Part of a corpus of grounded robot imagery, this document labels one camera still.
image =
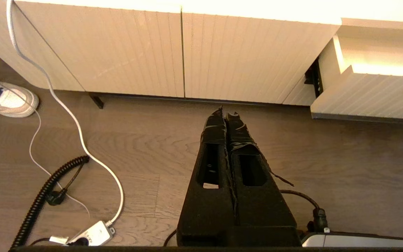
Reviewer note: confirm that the white sneaker dark laces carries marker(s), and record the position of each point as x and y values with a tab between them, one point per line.
9	99

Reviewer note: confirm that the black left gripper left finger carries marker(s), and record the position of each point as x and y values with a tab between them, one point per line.
206	217

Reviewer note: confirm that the white ribbed cabinet door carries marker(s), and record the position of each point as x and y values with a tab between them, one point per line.
117	52
250	59

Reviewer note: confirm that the small white charger plug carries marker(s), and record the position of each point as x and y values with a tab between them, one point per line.
58	240

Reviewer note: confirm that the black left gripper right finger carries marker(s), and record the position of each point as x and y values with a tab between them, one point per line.
264	217

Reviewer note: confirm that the white ribbed drawer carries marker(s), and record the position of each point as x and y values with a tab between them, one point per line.
380	94

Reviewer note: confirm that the white low cabinet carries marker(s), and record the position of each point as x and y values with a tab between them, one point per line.
257	5

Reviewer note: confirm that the white power strip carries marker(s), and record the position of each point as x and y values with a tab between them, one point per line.
94	233

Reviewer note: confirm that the white robot base panel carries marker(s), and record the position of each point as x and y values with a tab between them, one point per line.
362	240

